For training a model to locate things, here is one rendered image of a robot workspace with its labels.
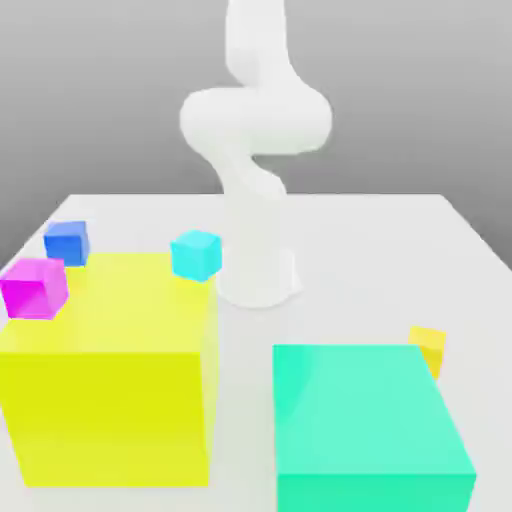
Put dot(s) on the small blue cube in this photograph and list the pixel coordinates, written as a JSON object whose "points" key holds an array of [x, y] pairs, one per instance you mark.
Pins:
{"points": [[66, 244]]}

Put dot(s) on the small magenta cube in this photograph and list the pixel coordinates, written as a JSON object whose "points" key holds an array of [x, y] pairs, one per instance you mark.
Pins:
{"points": [[34, 290]]}

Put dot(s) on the small yellow cube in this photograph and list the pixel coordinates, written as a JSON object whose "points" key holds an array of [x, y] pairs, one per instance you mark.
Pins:
{"points": [[432, 344]]}

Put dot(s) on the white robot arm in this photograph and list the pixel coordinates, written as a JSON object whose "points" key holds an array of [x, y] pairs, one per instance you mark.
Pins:
{"points": [[256, 120]]}

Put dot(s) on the large yellow box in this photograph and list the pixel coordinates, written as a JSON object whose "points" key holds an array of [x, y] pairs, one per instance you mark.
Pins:
{"points": [[108, 400]]}

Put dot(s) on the large turquoise box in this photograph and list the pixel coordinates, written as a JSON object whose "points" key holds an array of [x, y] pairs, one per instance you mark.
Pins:
{"points": [[360, 420]]}

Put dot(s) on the small cyan cube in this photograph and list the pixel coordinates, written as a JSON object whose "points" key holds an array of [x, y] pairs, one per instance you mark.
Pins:
{"points": [[196, 256]]}

